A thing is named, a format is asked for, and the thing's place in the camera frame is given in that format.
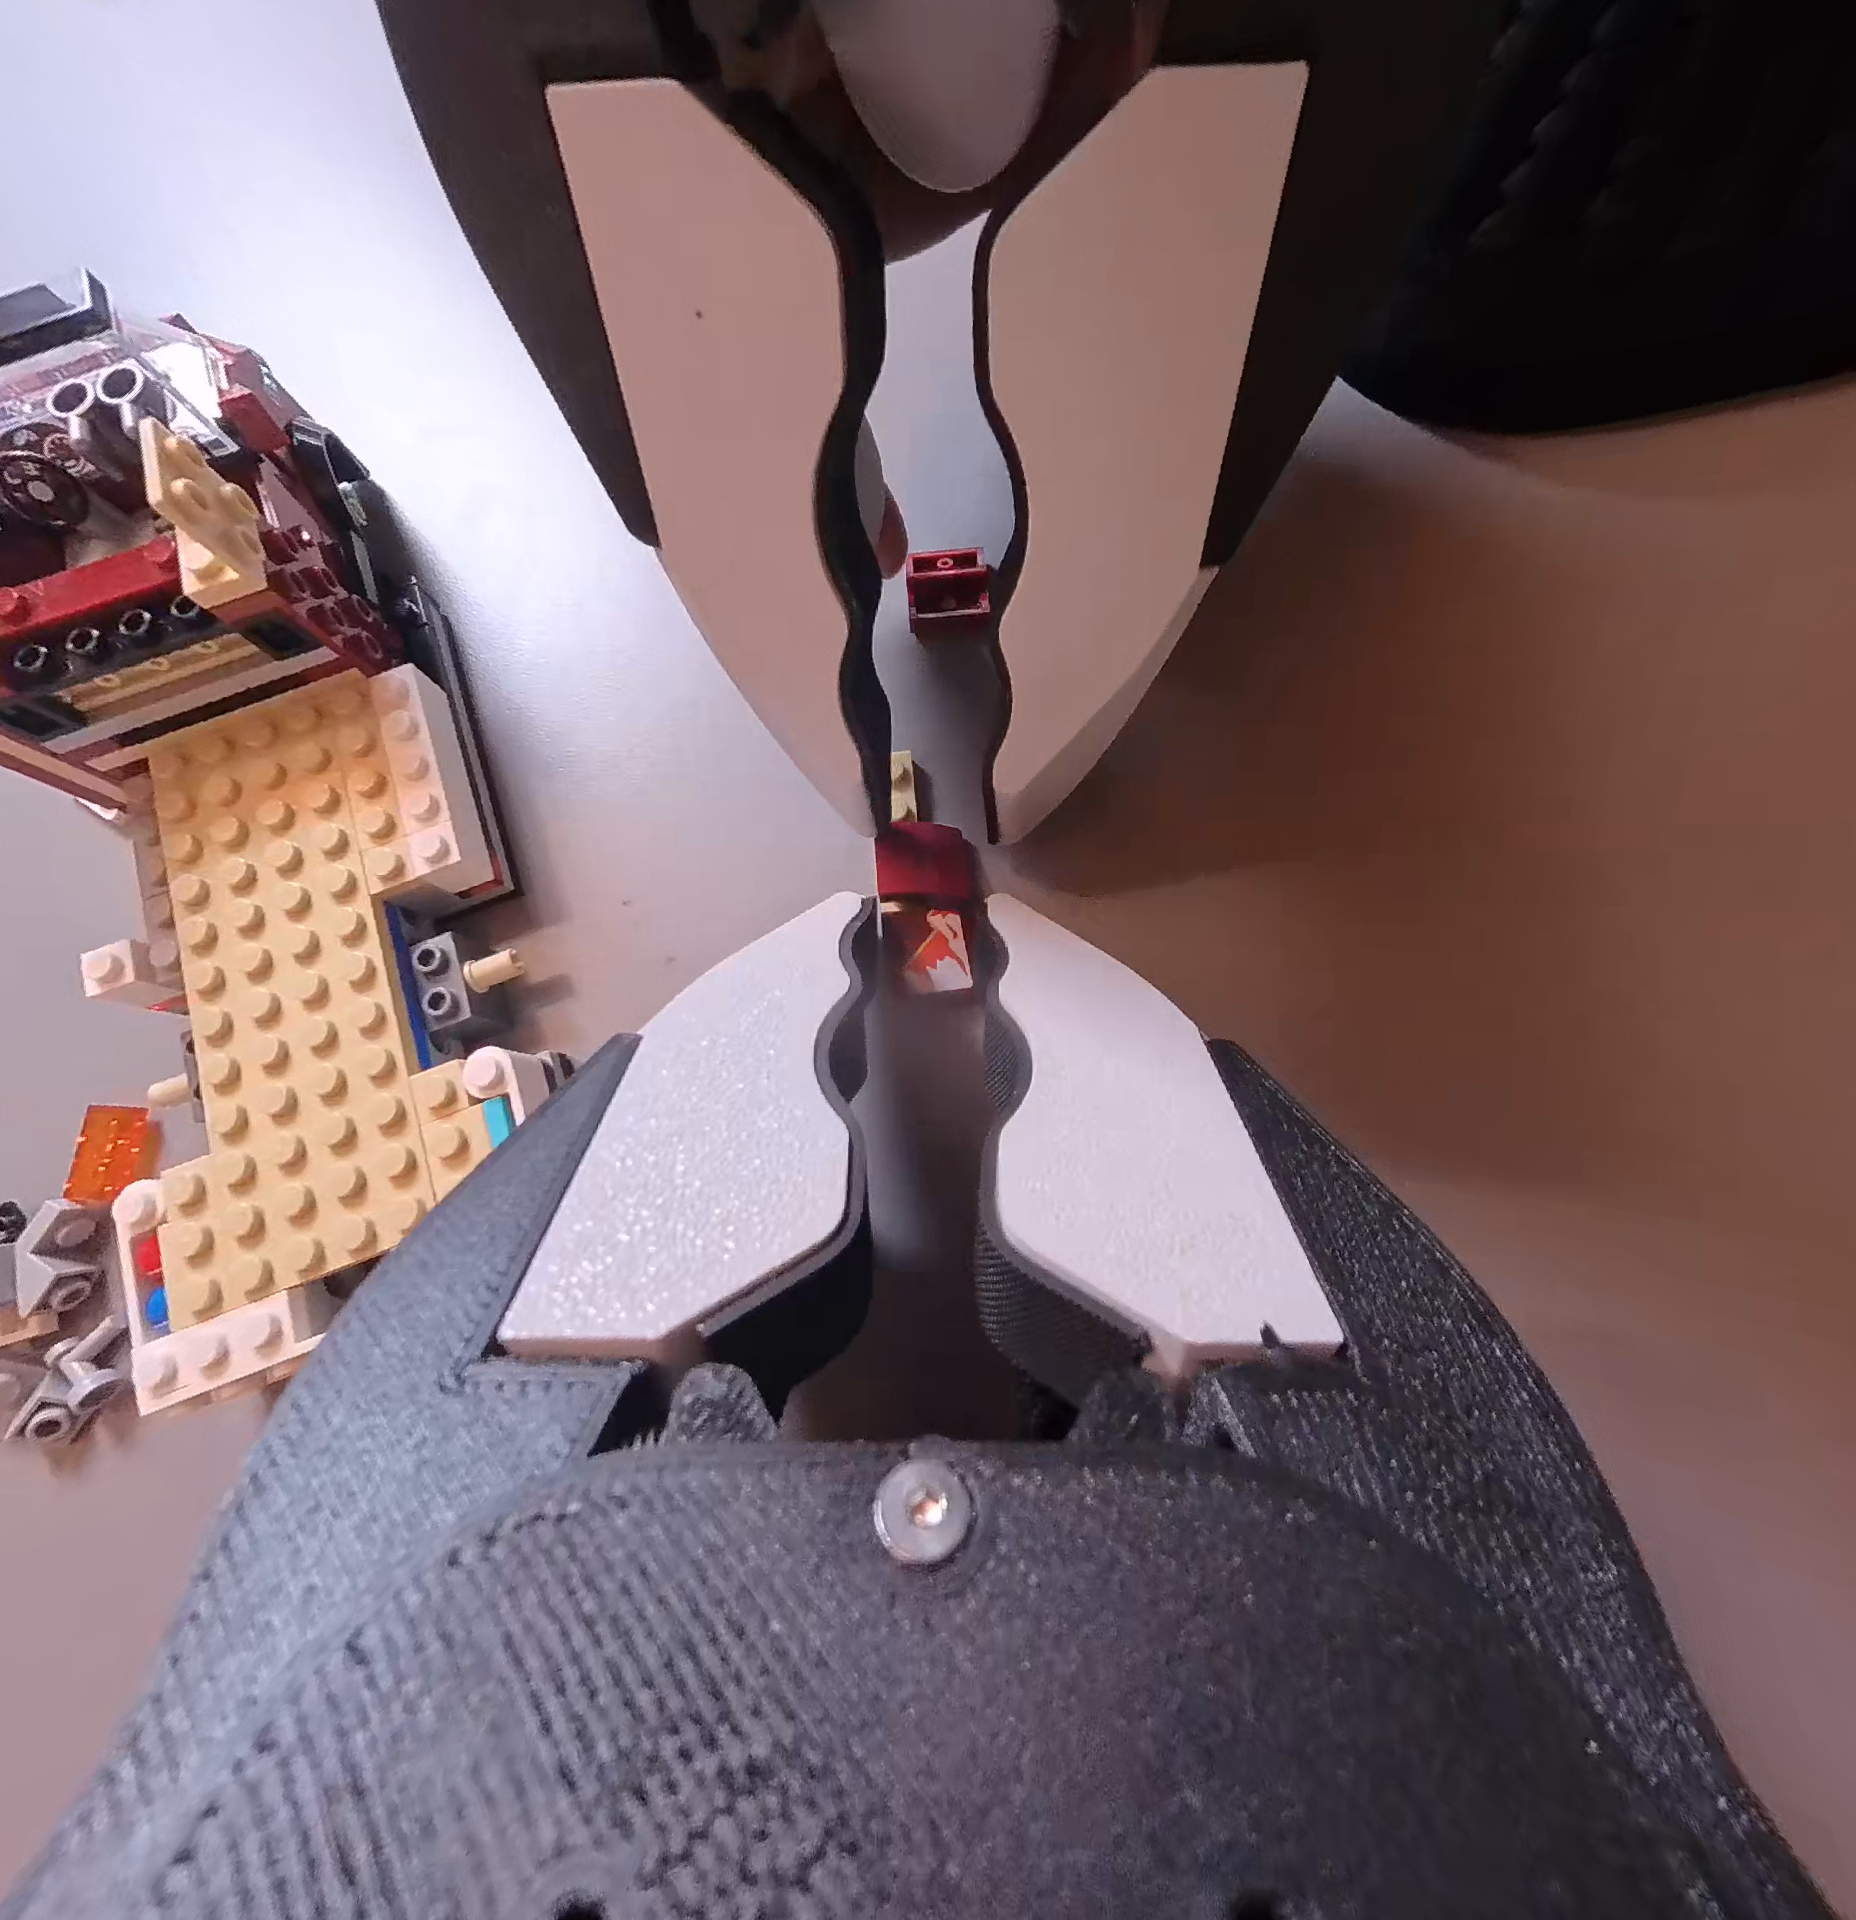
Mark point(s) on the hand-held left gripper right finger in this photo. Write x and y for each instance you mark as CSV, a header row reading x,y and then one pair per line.
x,y
1154,1186

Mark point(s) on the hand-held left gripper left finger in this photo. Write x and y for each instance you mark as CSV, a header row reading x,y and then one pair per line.
x,y
703,1169

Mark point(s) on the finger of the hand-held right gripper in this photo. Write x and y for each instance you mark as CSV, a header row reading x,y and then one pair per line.
x,y
703,377
1139,377

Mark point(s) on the small dark red brick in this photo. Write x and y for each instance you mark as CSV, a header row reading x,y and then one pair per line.
x,y
948,594

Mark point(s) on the tan narrow plate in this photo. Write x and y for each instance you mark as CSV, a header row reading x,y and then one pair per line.
x,y
907,788

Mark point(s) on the grey desk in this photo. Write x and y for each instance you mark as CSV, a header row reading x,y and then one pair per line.
x,y
1617,749

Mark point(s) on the person's right hand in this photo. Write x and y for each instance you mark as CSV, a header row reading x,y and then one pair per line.
x,y
887,524

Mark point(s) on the tan and dark red brick model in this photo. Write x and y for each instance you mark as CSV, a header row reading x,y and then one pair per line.
x,y
284,975

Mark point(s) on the orange transparent studded brick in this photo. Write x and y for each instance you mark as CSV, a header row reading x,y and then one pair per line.
x,y
112,1157

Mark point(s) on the pile of small grey bricks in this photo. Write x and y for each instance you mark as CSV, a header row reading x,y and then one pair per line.
x,y
43,1260

